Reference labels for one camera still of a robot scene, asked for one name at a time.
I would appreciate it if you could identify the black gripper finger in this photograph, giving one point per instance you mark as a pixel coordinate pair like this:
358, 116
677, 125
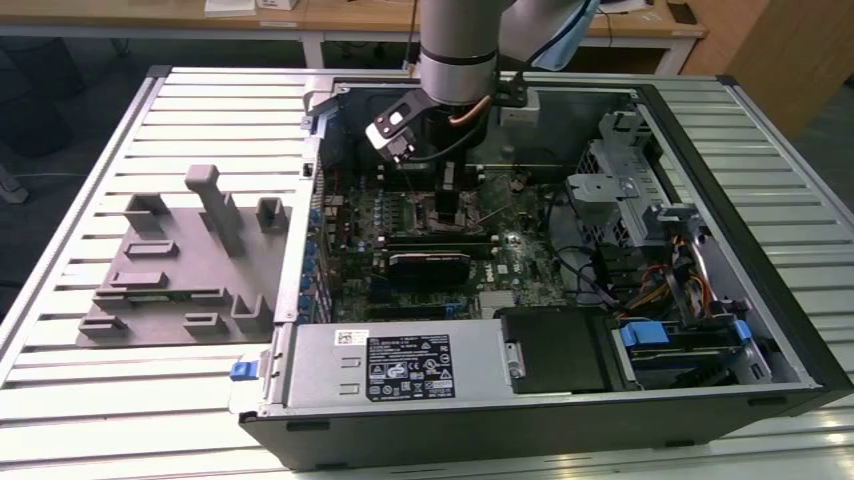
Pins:
448, 210

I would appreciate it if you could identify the metal locking lever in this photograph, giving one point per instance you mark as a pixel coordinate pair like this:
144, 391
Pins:
414, 182
497, 214

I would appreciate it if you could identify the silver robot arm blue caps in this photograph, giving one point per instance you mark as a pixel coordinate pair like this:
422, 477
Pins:
456, 60

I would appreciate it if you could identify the CPU socket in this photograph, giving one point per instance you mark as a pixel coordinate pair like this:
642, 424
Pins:
448, 231

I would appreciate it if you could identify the black RAM slot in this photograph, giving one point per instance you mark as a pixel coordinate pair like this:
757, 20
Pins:
416, 182
434, 250
414, 172
434, 239

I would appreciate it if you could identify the green motherboard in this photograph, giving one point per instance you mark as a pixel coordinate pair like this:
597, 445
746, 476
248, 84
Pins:
527, 260

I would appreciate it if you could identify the small silver heatsink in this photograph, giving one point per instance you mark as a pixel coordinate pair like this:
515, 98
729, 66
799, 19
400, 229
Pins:
497, 300

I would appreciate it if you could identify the metal drive cage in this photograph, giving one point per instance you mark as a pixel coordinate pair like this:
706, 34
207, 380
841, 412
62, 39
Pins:
601, 195

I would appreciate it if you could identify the black disk bay cover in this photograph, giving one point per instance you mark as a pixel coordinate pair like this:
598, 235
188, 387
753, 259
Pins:
557, 350

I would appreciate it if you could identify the small white labelled box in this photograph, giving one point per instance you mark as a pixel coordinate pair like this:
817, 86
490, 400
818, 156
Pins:
279, 4

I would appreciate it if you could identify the silver power supply unit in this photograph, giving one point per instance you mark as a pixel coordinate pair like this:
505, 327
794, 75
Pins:
320, 370

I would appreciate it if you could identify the hard disk in blue carrier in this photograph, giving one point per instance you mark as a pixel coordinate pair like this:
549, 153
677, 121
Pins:
643, 334

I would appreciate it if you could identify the grey parts rack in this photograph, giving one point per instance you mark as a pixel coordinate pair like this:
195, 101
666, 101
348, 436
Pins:
194, 280

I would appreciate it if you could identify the black phone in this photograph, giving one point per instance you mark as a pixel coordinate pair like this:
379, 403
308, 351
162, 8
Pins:
682, 12

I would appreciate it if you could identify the blue case latch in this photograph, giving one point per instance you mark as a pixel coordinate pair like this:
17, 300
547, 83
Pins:
242, 371

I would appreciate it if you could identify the green RAM stick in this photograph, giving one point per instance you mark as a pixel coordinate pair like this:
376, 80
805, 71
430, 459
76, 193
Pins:
160, 298

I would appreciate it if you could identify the black PC case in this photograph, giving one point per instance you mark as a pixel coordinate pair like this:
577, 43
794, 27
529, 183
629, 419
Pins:
534, 440

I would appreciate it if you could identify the wooden desk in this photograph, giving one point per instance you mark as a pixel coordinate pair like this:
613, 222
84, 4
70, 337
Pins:
134, 22

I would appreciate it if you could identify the wooden cabinet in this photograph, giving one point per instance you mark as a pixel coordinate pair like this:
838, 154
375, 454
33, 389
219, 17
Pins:
787, 50

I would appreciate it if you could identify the black office chair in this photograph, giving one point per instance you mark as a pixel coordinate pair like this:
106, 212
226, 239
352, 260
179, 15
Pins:
40, 85

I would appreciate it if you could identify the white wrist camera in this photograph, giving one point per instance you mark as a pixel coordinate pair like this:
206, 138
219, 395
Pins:
394, 125

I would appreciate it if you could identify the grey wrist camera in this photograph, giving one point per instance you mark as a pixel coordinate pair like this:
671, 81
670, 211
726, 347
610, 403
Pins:
519, 116

